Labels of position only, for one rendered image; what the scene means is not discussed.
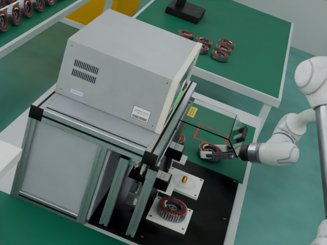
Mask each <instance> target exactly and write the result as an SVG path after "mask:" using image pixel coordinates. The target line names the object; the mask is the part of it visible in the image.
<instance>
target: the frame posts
mask: <svg viewBox="0 0 327 245"><path fill-rule="evenodd" d="M185 124H186V123H184V122H182V123H181V124H180V126H179V128H178V130H177V132H176V134H175V136H174V138H173V140H172V141H174V142H176V143H179V140H180V138H181V135H182V132H183V129H184V127H185ZM129 161H130V157H127V156H124V155H121V156H120V160H119V163H118V166H117V169H116V172H115V175H114V178H113V181H112V184H111V187H110V190H109V193H108V196H107V199H106V202H105V205H104V209H103V212H102V215H101V218H100V221H99V224H104V226H106V227H107V225H108V223H109V221H110V218H111V215H112V212H113V209H114V206H115V203H116V200H117V197H118V194H119V191H120V188H121V186H122V183H123V180H124V177H125V174H126V171H127V168H128V165H129ZM159 168H160V167H158V166H156V165H155V166H154V167H151V166H150V167H149V170H148V172H147V175H146V178H145V181H144V184H143V187H142V190H141V192H140V195H139V198H138V201H137V204H136V206H135V209H134V212H133V215H132V218H131V220H130V223H129V225H128V228H127V231H126V235H131V237H132V238H134V235H135V233H136V231H137V228H138V225H139V223H140V220H141V217H142V215H143V212H144V210H145V207H146V204H147V201H148V198H149V196H150V193H151V190H152V187H153V185H154V182H155V179H156V177H157V174H158V171H159Z"/></svg>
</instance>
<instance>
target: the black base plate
mask: <svg viewBox="0 0 327 245"><path fill-rule="evenodd" d="M171 161H172V158H169V157H166V156H164V157H163V159H162V161H161V163H160V165H159V167H160V168H159V169H160V170H162V171H164V172H167V173H168V170H167V169H168V168H169V166H170V163H171ZM137 162H138V161H137V160H135V163H134V164H137ZM133 166H134V165H133ZM133 166H132V165H130V164H129V165H128V168H127V171H126V174H125V177H124V180H123V183H122V186H121V188H120V191H119V194H118V197H117V200H116V203H115V206H114V209H113V212H112V215H111V218H110V221H109V223H108V225H107V227H106V226H104V224H99V221H100V218H101V215H102V212H103V209H104V205H105V202H106V199H107V196H108V193H109V190H110V188H109V189H108V191H107V192H106V194H105V195H104V197H103V199H102V200H101V202H100V203H99V205H98V207H97V208H96V210H95V211H94V213H93V215H92V216H91V218H90V220H89V224H91V225H93V226H96V227H98V228H101V229H103V230H105V231H108V232H110V233H112V234H115V235H117V236H120V237H122V238H124V239H127V240H129V241H132V242H134V243H136V244H139V245H223V244H224V240H225V236H226V232H227V228H228V224H229V220H230V216H231V212H232V208H233V204H234V200H235V196H236V192H237V188H238V184H239V181H238V180H236V179H233V178H231V177H228V176H226V175H223V174H220V173H218V172H215V171H213V170H211V169H208V168H206V167H203V166H201V165H198V164H196V163H193V162H191V161H188V160H186V162H185V165H182V164H180V163H177V162H175V161H174V162H173V164H172V167H173V168H176V169H178V170H181V171H183V172H186V173H188V174H191V175H193V176H196V177H198V178H201V179H203V180H204V182H203V184H202V187H201V190H200V193H199V196H198V198H197V200H195V199H192V198H190V197H188V196H185V195H183V194H180V193H178V192H175V191H173V192H172V194H171V196H169V195H167V194H165V193H162V192H159V193H158V196H159V197H162V198H163V197H173V198H175V199H178V200H180V201H182V202H183V203H184V204H185V205H186V207H187V208H188V209H191V210H193V212H192V215H191V218H190V221H189V223H188V226H187V229H186V232H185V234H182V233H179V232H177V231H174V230H172V229H170V228H167V227H165V226H162V225H160V224H157V223H155V222H152V221H150V220H148V219H146V217H147V215H148V213H149V210H150V208H151V206H152V204H153V202H154V200H153V198H154V197H155V195H156V192H157V189H156V188H154V187H152V190H151V193H150V196H149V198H148V201H147V204H146V207H145V210H144V212H143V215H142V217H141V220H140V223H139V225H138V228H137V231H136V233H135V235H134V238H132V237H131V235H126V231H127V228H128V225H129V223H130V220H131V218H132V215H133V212H134V209H135V208H134V207H132V206H130V205H128V204H125V201H126V198H127V195H128V192H129V190H130V188H131V187H132V185H133V183H134V182H135V183H138V181H137V180H134V179H132V178H130V177H128V175H129V173H130V171H131V169H132V168H133ZM110 187H111V186H110Z"/></svg>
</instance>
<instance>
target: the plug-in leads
mask: <svg viewBox="0 0 327 245"><path fill-rule="evenodd" d="M138 164H139V161H138V162H137V164H134V166H133V168H132V170H131V173H133V174H136V172H137V170H138V168H137V167H138V166H139V165H138ZM145 168H146V164H144V163H143V165H142V166H141V170H140V172H139V175H143V172H145ZM148 170H149V168H148ZM148 170H147V172H148ZM146 175H147V173H146ZM146 175H145V177H144V179H145V178H146Z"/></svg>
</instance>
